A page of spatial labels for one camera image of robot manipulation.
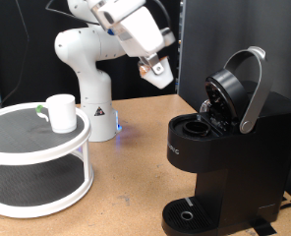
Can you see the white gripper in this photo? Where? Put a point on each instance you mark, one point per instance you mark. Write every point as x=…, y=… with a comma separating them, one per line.
x=139, y=29

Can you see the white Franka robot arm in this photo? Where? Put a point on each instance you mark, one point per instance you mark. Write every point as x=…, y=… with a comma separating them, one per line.
x=93, y=98

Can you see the black Keurig coffee machine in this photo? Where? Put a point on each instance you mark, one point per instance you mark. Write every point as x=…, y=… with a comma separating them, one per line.
x=244, y=157

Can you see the white mug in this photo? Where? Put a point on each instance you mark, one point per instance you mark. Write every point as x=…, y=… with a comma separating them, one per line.
x=63, y=111

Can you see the white two-tier turntable shelf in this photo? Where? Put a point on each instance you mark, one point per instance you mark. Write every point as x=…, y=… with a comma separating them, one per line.
x=37, y=183

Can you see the aluminium frame post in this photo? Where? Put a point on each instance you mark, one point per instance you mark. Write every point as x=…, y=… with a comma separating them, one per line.
x=182, y=13

